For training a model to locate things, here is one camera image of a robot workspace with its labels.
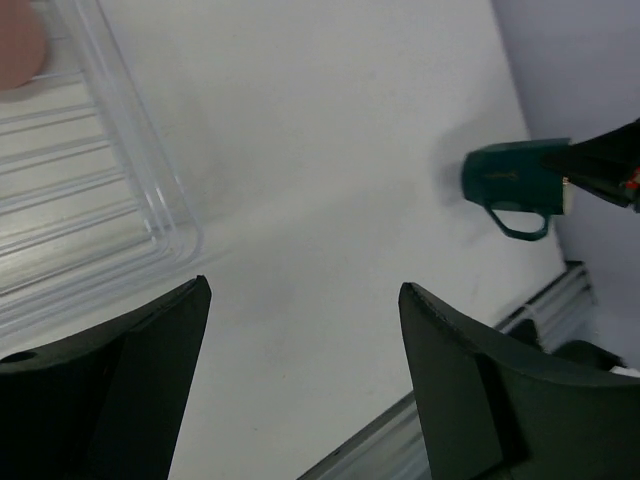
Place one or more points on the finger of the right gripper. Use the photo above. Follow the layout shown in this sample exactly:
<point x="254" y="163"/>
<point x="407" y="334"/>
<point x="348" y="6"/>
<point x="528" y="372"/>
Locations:
<point x="606" y="166"/>

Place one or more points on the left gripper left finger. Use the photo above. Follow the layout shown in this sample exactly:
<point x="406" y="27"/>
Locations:
<point x="106" y="402"/>

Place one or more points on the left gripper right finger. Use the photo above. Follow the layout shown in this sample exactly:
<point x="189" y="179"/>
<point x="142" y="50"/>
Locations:
<point x="484" y="419"/>

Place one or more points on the dark green mug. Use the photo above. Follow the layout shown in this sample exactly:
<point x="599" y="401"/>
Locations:
<point x="509" y="177"/>

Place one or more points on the pink plastic cup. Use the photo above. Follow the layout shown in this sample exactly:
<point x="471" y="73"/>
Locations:
<point x="23" y="43"/>

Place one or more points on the aluminium mounting rail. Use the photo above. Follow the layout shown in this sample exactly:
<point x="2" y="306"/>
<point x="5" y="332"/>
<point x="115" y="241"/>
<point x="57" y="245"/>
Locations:
<point x="392" y="446"/>

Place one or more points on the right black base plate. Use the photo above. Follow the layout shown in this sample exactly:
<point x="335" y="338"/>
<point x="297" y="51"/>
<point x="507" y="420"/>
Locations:
<point x="576" y="351"/>

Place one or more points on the white wire dish rack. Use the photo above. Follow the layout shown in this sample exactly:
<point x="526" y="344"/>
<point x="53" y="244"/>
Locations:
<point x="90" y="203"/>

